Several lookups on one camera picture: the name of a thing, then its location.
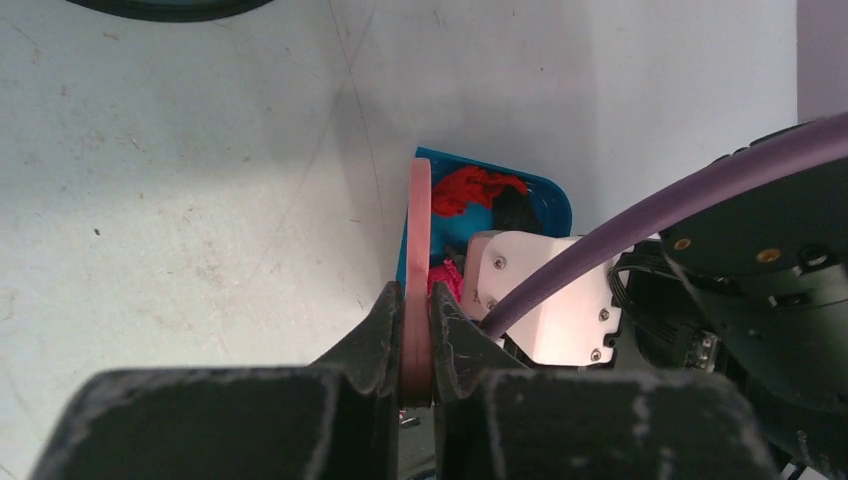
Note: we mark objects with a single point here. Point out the large pink paper scrap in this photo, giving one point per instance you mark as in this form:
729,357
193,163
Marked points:
448,274

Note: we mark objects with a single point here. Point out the red paper scrap centre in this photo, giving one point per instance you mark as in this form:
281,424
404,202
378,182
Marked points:
471,184

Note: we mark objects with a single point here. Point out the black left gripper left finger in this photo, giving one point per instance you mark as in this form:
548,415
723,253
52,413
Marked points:
336,418

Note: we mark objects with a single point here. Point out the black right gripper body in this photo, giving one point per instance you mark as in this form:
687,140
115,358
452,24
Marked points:
755,288

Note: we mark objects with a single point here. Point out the pink hand brush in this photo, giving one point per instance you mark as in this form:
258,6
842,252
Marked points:
416,353

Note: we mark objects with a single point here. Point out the black paper scrap far left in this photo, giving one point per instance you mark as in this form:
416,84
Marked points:
513,211

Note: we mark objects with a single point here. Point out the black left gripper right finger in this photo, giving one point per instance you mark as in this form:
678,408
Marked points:
497,419

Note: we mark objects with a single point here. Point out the dark blue gold-rimmed bin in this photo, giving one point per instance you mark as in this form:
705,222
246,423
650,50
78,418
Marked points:
172,11

